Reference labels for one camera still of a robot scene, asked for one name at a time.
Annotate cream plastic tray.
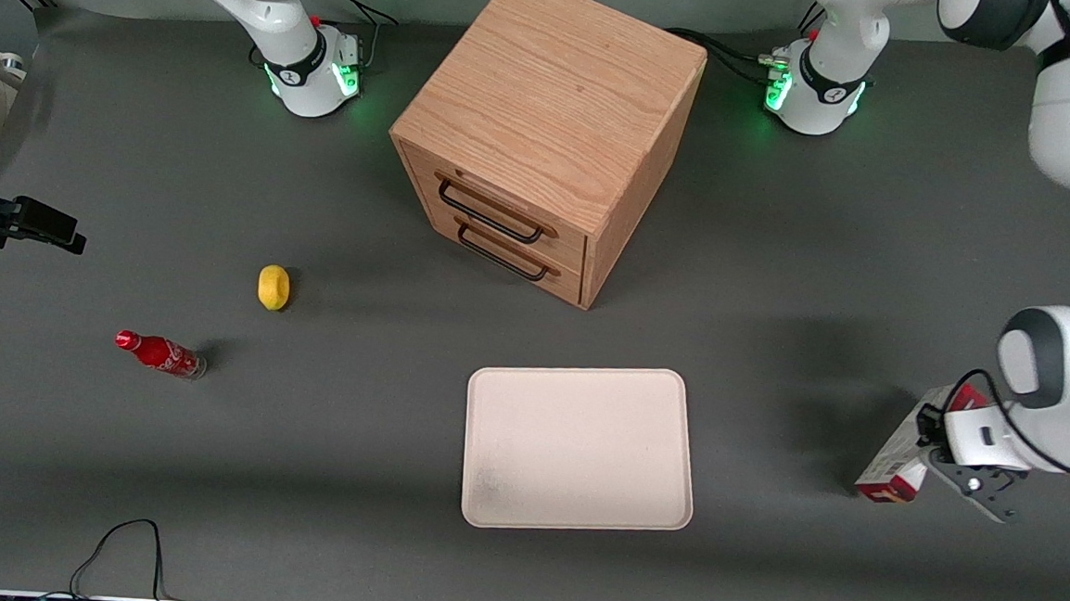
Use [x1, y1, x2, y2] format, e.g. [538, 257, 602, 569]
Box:
[458, 357, 704, 542]

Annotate wooden two-drawer cabinet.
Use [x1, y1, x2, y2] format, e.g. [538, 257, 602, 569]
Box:
[378, 0, 712, 317]

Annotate looped thin black cable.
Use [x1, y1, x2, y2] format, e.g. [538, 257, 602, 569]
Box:
[66, 514, 207, 601]

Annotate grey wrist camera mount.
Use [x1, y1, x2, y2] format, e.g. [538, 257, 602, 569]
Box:
[922, 442, 1032, 528]

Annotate black left arm base cables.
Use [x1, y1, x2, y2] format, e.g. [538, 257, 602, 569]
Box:
[663, 0, 828, 88]

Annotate yellow lemon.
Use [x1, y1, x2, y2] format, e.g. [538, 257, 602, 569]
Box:
[256, 263, 293, 313]

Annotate short black drawer handle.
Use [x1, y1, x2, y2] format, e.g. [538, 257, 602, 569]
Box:
[453, 223, 553, 284]

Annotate long black drawer handle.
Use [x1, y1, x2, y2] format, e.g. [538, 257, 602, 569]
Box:
[434, 175, 549, 246]

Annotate red cola bottle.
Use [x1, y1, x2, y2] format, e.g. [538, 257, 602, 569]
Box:
[112, 328, 210, 382]

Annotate red cookie box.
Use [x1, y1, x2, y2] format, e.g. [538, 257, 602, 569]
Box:
[852, 377, 991, 511]

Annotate black arm base cables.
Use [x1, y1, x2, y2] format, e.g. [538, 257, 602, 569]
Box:
[306, 0, 401, 76]
[663, 0, 828, 88]

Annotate black right arm base cables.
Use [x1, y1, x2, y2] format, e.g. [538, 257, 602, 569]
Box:
[306, 0, 401, 76]

